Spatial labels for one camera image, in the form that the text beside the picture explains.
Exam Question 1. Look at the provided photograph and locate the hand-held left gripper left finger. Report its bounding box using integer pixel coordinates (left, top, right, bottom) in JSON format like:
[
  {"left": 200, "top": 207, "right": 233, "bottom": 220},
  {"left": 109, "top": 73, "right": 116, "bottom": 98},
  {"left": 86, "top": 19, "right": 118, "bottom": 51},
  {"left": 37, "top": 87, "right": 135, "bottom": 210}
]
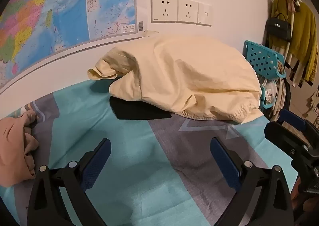
[{"left": 27, "top": 138, "right": 112, "bottom": 226}]

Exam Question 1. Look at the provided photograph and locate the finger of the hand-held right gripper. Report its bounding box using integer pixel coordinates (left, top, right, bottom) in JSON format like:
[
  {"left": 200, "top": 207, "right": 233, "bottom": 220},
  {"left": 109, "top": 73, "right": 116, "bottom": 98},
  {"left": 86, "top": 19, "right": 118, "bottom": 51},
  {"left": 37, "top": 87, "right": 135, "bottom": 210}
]
[
  {"left": 279, "top": 109, "right": 307, "bottom": 131},
  {"left": 264, "top": 121, "right": 311, "bottom": 157}
]

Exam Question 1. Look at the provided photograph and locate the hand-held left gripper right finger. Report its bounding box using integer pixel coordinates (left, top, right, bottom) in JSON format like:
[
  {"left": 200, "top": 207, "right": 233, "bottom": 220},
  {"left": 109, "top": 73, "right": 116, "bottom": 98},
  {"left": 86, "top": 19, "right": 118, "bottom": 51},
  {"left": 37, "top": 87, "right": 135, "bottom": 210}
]
[{"left": 210, "top": 137, "right": 294, "bottom": 226}]

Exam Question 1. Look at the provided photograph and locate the cream jacket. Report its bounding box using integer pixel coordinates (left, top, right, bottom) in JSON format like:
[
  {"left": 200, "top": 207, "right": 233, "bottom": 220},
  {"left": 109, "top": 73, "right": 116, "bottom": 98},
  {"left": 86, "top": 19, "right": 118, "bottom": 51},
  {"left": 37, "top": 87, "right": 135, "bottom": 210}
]
[{"left": 87, "top": 35, "right": 265, "bottom": 125}]

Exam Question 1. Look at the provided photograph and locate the beige hanging cloth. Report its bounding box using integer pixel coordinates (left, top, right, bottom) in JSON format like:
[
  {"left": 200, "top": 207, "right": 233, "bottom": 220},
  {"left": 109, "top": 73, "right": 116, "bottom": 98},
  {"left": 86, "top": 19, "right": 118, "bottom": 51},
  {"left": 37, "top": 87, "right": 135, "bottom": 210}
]
[{"left": 270, "top": 62, "right": 291, "bottom": 122}]

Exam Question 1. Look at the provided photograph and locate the teal basket with clutter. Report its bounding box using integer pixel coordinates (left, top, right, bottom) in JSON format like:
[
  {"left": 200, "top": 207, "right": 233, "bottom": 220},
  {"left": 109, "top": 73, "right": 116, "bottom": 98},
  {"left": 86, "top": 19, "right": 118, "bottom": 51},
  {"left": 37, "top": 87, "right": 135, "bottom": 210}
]
[{"left": 259, "top": 78, "right": 278, "bottom": 110}]

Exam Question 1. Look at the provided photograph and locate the teal and grey bedsheet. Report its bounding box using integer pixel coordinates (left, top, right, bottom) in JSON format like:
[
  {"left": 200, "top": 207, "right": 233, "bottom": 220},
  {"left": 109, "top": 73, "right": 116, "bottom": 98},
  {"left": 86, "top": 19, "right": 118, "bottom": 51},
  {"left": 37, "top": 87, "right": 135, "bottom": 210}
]
[{"left": 0, "top": 79, "right": 299, "bottom": 226}]

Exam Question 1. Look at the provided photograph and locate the striped hanging garment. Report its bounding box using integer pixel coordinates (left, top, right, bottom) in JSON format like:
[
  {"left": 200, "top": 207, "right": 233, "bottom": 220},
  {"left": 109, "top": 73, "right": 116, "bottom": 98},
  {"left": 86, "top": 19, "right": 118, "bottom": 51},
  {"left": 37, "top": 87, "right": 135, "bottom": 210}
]
[{"left": 284, "top": 52, "right": 315, "bottom": 87}]

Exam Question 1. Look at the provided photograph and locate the teal perforated plastic basket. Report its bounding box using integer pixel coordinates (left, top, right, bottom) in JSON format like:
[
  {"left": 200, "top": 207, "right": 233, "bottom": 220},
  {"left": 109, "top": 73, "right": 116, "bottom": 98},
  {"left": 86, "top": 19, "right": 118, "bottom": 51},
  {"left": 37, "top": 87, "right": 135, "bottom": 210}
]
[{"left": 243, "top": 40, "right": 287, "bottom": 81}]

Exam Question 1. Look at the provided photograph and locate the black cloth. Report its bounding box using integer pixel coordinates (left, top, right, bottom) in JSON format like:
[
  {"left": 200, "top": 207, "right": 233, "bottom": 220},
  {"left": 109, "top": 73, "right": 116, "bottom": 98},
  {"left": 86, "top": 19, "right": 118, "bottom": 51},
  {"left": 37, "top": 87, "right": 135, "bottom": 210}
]
[{"left": 110, "top": 95, "right": 172, "bottom": 120}]

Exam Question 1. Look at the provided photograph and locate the pink cloth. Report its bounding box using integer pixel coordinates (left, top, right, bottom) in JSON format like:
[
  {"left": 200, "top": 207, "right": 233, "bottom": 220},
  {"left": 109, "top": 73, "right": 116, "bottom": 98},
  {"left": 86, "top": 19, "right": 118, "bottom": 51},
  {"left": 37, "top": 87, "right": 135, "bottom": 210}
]
[{"left": 0, "top": 110, "right": 39, "bottom": 188}]

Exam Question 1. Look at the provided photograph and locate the yellow-green sweater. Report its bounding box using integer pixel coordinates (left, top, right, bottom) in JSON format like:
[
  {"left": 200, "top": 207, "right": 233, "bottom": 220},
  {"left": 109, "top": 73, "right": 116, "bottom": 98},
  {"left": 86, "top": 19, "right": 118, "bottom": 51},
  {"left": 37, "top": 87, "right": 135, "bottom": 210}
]
[{"left": 269, "top": 0, "right": 319, "bottom": 84}]

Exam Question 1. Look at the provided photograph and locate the black handbag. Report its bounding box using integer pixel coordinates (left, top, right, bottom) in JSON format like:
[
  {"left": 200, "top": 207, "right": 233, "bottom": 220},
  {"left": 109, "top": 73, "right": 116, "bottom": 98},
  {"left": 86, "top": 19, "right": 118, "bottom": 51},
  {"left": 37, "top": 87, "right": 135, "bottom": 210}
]
[{"left": 265, "top": 13, "right": 292, "bottom": 42}]

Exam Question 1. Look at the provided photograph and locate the white wall switch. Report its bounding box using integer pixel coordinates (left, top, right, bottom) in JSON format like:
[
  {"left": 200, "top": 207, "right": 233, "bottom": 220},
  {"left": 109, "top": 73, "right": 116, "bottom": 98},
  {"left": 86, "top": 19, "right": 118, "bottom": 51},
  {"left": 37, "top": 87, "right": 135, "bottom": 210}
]
[{"left": 197, "top": 3, "right": 214, "bottom": 26}]

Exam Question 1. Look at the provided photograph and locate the white wall socket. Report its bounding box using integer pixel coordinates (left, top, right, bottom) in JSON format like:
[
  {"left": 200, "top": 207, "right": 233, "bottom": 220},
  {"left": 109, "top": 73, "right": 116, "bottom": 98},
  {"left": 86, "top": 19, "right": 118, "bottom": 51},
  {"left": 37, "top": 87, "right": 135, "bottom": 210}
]
[
  {"left": 151, "top": 0, "right": 179, "bottom": 23},
  {"left": 177, "top": 0, "right": 200, "bottom": 24}
]

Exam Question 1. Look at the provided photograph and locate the colourful wall map poster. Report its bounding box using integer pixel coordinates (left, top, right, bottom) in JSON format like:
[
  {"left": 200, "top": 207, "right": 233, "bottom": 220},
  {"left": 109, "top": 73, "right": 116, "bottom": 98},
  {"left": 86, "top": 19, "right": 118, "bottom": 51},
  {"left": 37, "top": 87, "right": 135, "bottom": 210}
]
[{"left": 0, "top": 0, "right": 139, "bottom": 92}]

